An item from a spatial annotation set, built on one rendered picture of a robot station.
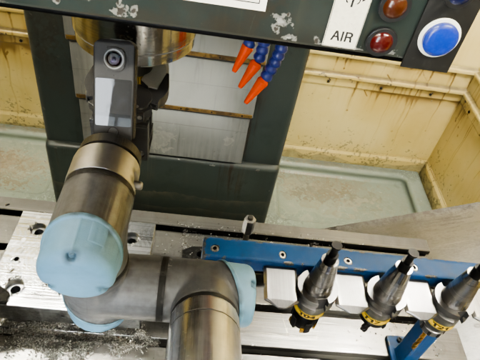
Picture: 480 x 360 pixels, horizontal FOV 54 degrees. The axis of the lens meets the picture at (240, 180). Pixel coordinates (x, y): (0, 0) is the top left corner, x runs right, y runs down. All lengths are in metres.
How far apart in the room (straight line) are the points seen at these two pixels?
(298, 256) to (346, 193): 1.12
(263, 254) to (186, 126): 0.63
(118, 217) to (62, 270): 0.07
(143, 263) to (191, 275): 0.06
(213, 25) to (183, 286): 0.28
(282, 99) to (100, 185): 0.86
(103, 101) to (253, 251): 0.34
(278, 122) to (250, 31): 0.91
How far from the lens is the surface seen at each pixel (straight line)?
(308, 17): 0.42
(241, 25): 0.42
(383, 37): 0.44
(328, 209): 1.78
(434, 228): 1.59
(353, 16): 0.43
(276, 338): 1.06
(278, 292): 0.73
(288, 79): 1.25
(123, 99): 0.55
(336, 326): 1.11
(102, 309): 0.55
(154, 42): 0.59
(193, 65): 1.19
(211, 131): 1.30
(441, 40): 0.45
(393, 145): 1.93
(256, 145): 1.38
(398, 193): 1.96
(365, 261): 0.80
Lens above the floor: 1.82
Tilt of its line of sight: 44 degrees down
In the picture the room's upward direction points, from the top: 11 degrees clockwise
